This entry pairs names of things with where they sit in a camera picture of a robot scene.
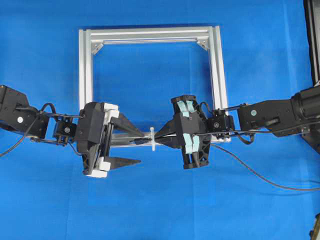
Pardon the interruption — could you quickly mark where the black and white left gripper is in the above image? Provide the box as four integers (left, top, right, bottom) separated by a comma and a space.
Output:
74, 102, 150, 178

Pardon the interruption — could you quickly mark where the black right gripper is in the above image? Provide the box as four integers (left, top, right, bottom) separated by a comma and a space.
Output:
154, 95, 211, 170

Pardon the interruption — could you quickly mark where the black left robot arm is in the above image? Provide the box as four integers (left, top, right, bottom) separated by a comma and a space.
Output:
0, 85, 144, 178

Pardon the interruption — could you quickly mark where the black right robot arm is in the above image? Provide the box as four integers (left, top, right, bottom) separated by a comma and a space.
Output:
154, 86, 320, 170

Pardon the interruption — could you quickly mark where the blue table mat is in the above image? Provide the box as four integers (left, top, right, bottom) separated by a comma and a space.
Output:
0, 0, 320, 240

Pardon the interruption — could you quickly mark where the dark object bottom right corner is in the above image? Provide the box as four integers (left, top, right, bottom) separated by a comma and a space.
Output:
309, 213, 320, 240

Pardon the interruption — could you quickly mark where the aluminium extrusion frame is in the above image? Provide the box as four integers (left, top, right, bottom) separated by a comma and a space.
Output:
78, 24, 231, 148

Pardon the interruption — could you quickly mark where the black rail at right edge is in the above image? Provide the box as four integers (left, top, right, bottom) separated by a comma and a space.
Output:
303, 0, 320, 87

